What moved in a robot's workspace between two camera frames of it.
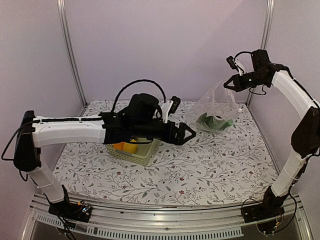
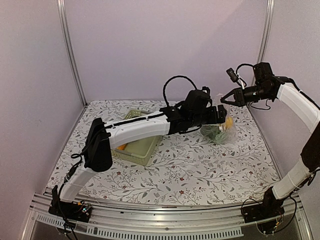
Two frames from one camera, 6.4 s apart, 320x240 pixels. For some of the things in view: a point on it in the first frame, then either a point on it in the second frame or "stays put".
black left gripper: (181, 140) to (214, 118)
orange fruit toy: (119, 146) stays put
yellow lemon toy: (129, 148) to (229, 122)
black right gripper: (239, 85) to (239, 96)
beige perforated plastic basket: (146, 150) stays put
